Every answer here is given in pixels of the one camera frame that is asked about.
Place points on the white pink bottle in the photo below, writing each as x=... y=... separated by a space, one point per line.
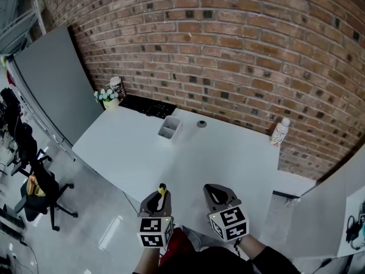
x=279 y=134

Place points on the red sticker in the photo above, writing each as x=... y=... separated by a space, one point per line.
x=11 y=77

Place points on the yellow tray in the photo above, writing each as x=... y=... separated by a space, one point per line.
x=40 y=192

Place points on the person's white shoe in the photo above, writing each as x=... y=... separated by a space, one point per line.
x=194 y=237

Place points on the white low bench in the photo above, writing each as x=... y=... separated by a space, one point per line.
x=293 y=185

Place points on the white pot with flowers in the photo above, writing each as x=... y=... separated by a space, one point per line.
x=111 y=104

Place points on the brown cup with white lid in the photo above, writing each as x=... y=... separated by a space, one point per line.
x=117 y=87

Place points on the person's left forearm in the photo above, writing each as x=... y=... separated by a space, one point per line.
x=148 y=260

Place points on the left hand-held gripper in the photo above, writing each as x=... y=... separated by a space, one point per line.
x=152 y=233

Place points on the person's black red clothing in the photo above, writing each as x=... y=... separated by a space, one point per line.
x=205 y=262

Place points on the yellow and black small part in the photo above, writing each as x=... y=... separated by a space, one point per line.
x=162 y=191

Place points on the person's right forearm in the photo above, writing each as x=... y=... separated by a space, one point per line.
x=252 y=245

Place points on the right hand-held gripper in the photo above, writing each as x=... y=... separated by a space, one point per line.
x=231 y=224

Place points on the black keyboard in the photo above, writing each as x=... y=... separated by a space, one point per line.
x=148 y=106

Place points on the grey partition panel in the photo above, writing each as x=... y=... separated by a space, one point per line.
x=57 y=81

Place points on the white metal shelf rack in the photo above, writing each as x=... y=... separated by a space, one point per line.
x=21 y=30

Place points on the white shelf unit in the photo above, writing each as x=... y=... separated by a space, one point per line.
x=319 y=218

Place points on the small grey plastic bin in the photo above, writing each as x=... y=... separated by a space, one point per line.
x=170 y=133

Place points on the white desk with drawers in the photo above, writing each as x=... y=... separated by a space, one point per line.
x=214 y=164

